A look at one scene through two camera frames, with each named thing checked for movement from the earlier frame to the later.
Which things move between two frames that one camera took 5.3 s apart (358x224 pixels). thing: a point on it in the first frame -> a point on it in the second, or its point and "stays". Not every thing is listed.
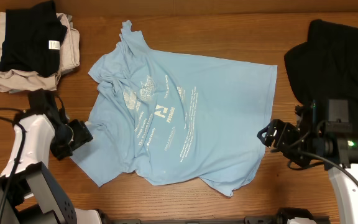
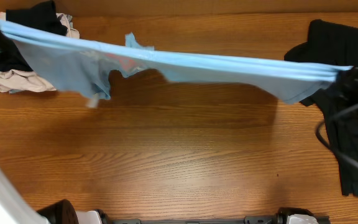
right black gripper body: (289, 142) -> (355, 86)
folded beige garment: (12, 81) stays
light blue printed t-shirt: (171, 119) -> (90, 62)
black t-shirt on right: (332, 65) stays
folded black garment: (32, 40) stays
